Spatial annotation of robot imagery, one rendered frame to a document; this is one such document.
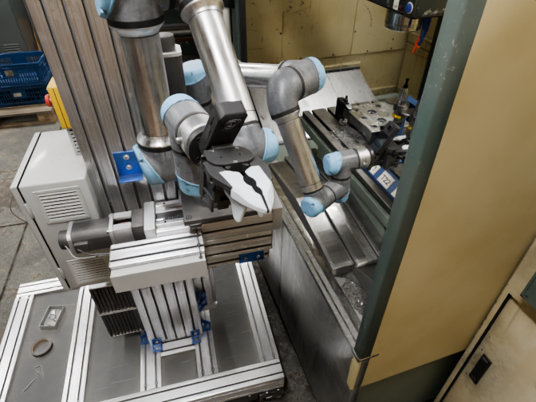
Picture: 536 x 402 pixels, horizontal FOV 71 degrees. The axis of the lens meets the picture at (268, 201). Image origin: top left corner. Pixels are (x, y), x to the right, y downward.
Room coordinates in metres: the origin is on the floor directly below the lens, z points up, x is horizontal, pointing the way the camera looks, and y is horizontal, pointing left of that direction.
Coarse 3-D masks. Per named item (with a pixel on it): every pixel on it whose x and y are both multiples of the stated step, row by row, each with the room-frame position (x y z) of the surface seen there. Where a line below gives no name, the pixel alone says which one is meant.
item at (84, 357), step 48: (48, 288) 1.30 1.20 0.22; (240, 288) 1.31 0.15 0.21; (48, 336) 1.02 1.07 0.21; (96, 336) 1.02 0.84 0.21; (240, 336) 1.02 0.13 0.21; (0, 384) 0.78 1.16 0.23; (48, 384) 0.79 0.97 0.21; (96, 384) 0.79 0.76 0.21; (144, 384) 0.78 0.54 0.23; (192, 384) 0.78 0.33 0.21; (240, 384) 0.78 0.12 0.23
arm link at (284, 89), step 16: (272, 80) 1.14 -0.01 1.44; (288, 80) 1.12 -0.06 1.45; (272, 96) 1.10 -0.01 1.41; (288, 96) 1.09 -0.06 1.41; (272, 112) 1.09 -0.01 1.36; (288, 112) 1.07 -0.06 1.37; (288, 128) 1.06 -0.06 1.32; (288, 144) 1.05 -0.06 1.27; (304, 144) 1.05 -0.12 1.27; (304, 160) 1.02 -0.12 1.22; (304, 176) 1.01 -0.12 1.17; (320, 176) 1.03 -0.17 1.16; (304, 192) 1.00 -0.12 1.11; (320, 192) 0.99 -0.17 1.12; (304, 208) 0.97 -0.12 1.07; (320, 208) 0.96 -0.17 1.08
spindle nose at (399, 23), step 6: (390, 12) 1.75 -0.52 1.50; (390, 18) 1.74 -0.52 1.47; (396, 18) 1.72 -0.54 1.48; (402, 18) 1.71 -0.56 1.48; (408, 18) 1.70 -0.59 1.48; (384, 24) 1.79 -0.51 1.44; (390, 24) 1.74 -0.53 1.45; (396, 24) 1.72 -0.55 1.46; (402, 24) 1.71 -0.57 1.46; (408, 24) 1.70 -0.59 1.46; (414, 24) 1.71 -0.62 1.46; (420, 24) 1.73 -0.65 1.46; (396, 30) 1.72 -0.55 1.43; (402, 30) 1.71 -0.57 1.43; (408, 30) 1.70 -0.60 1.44; (414, 30) 1.71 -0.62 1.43
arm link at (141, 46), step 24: (96, 0) 0.84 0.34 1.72; (120, 0) 0.81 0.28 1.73; (144, 0) 0.82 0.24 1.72; (168, 0) 0.85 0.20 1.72; (120, 24) 0.81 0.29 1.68; (144, 24) 0.82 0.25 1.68; (144, 48) 0.83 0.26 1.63; (144, 72) 0.83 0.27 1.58; (144, 96) 0.83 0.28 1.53; (168, 96) 0.86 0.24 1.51; (144, 120) 0.83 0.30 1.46; (144, 144) 0.82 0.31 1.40; (168, 144) 0.82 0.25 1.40; (144, 168) 0.79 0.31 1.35; (168, 168) 0.82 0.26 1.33
